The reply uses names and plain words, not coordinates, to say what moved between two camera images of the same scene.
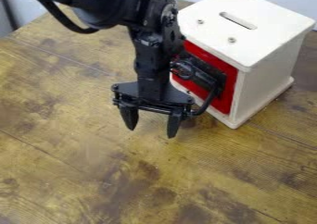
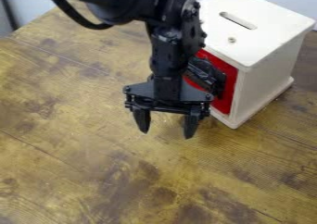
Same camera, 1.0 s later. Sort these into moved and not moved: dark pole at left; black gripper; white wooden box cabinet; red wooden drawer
Moved: black gripper
Not moved: dark pole at left; white wooden box cabinet; red wooden drawer
